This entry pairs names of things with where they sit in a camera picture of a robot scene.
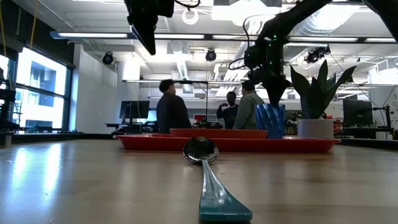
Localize black ceiling camera cluster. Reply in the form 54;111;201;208
303;45;331;65

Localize red plastic tray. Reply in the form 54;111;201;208
113;133;342;154

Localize black overhead light bar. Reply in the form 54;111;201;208
49;30;398;45

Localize white cylindrical plant pot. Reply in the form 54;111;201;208
297;118;335;140

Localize blue faceted plastic cup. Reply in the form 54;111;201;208
255;103;286;139

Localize black computer monitor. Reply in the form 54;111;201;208
119;100;150;119
343;98;374;126

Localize red-orange plate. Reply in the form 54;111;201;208
169;128;269;139

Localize metal spoon with teal handle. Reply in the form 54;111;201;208
182;136;254;223

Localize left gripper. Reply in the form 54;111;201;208
124;0;175;56

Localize silver ventilation duct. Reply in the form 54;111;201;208
287;4;369;63

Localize green artificial plant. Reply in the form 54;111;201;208
289;59;358;120

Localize white ring ceiling lamp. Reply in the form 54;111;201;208
181;8;200;26

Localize person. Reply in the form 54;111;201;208
155;78;193;134
216;91;239;130
233;80;266;130

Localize black aluminium table frame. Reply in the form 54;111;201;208
0;133;398;147

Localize dark equipment rack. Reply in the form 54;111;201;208
0;77;20;133

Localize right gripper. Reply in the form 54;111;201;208
244;35;293;105

